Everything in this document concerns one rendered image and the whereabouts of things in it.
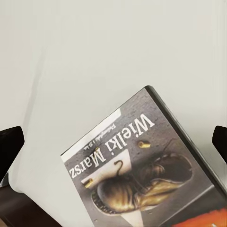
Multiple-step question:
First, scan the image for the hardback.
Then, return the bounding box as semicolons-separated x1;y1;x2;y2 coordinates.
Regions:
61;85;227;227

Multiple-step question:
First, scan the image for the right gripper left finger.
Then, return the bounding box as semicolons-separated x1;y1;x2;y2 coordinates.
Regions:
0;126;25;183

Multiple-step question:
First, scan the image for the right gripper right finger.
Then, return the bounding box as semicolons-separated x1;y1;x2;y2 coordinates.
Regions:
212;126;227;164

